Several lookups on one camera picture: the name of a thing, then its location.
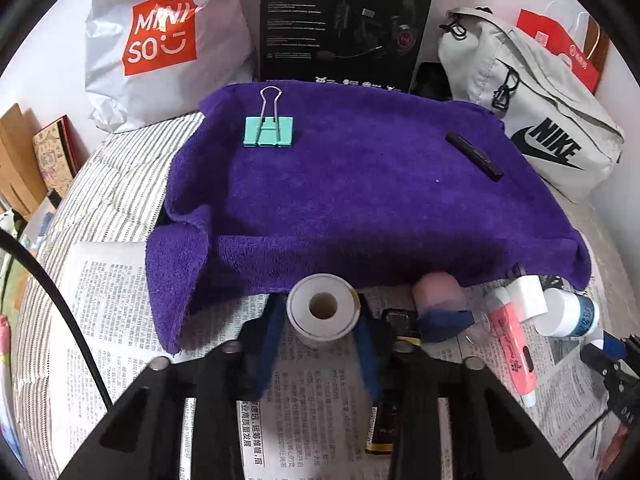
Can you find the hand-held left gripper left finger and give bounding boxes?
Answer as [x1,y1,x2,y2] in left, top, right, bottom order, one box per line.
[59,305,296,480]

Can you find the purple towel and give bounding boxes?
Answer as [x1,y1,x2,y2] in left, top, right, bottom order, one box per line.
[145,80,593,356]

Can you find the white tape roll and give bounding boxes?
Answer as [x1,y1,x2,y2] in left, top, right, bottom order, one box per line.
[286,274,361,346]

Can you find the pink and blue roll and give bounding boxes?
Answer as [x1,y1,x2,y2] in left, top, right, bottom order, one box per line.
[412,271,476,343]

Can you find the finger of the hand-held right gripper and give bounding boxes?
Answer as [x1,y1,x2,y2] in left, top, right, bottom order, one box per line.
[602,372,640,428]
[580,332,640,373]

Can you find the patterned box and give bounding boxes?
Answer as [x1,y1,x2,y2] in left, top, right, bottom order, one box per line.
[32,115,81,198]

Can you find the black and gold tube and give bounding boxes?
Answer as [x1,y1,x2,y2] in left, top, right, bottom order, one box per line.
[365,400,401,456]

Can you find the pink pen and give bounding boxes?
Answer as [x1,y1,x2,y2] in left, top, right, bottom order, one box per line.
[484,290,538,408]

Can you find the black cable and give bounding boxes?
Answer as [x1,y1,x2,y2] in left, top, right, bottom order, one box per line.
[0,230,116,411]

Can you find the white shopping bag red label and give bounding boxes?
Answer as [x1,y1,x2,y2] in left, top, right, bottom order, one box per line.
[84,0,256,133]

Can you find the black stick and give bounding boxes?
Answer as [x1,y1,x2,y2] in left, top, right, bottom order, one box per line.
[445,132,505,182]

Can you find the grey sling bag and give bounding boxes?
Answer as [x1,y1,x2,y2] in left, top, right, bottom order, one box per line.
[437,7,626,205]

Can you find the blue and white bottle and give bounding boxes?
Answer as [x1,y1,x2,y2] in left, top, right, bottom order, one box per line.
[534,287,601,339]

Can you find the black headset box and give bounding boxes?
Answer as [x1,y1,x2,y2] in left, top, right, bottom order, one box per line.
[259,0,438,93]

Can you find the red paper bag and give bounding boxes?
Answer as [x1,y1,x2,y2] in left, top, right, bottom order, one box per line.
[516,0,611,95]

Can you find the teal binder clip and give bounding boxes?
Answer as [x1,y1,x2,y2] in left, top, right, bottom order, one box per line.
[243,86,297,149]

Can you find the white block eraser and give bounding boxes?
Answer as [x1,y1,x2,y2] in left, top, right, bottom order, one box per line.
[510,275,548,321]

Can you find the newspaper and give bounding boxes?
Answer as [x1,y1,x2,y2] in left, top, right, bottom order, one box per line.
[60,242,616,480]

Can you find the floral cloth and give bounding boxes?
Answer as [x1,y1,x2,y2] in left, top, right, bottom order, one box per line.
[0,205,41,461]

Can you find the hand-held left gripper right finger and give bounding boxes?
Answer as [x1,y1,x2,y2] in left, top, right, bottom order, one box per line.
[350,305,571,480]

